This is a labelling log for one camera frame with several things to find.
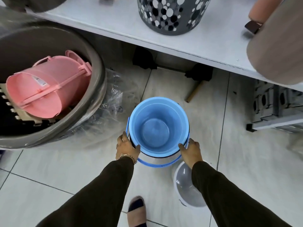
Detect dark grey plastic tub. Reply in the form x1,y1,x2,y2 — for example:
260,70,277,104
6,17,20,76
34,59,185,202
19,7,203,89
2,0,69,13

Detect person's right forearm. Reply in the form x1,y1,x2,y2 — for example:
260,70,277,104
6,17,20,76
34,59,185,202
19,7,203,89
191,160,294,227

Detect person's left hand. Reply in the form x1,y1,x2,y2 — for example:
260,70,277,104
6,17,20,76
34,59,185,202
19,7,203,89
116,131,141,161

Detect grey plastic stool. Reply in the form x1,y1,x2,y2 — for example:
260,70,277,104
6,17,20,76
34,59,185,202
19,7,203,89
246,79,303,134

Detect person's beige shoe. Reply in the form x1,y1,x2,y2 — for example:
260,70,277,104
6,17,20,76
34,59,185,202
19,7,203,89
127,196,147,227

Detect black rubber plunger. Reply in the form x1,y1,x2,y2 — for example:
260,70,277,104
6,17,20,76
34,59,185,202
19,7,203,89
185,64,214,103

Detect grey dotted laundry basket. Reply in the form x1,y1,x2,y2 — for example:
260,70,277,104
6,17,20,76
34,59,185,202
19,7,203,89
137,0,212,36

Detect white shelf board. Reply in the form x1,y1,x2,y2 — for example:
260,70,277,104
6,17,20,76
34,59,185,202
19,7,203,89
0,0,303,91

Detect gold bead bracelet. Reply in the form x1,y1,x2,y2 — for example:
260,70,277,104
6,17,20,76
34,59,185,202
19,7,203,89
118,153,138,165

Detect white plastic bucket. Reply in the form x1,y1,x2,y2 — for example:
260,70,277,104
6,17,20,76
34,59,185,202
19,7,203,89
173,161,207,207

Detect large grey plastic tub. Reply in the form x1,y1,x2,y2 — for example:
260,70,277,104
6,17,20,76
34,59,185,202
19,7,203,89
0,22,107,149

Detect blue plastic bucket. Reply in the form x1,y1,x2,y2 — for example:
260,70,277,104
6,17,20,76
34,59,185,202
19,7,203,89
126,97,190,168

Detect person's left forearm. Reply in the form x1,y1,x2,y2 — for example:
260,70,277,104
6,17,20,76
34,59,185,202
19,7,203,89
36,156,135,227

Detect beige foam mat tiles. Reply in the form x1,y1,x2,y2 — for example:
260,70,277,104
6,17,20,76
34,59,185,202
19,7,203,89
0,83,59,127

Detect person's right hand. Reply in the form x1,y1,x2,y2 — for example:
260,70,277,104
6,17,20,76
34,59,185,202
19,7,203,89
178,138,204,170

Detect wood-pattern round bin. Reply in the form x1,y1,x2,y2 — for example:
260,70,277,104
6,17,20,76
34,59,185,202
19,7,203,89
247,0,303,86

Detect black shelf foot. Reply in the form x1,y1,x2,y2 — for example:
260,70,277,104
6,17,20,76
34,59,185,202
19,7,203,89
132,47,158,70

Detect pink plastic bucket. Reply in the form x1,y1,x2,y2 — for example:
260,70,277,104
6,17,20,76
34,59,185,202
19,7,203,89
6,55,92,118

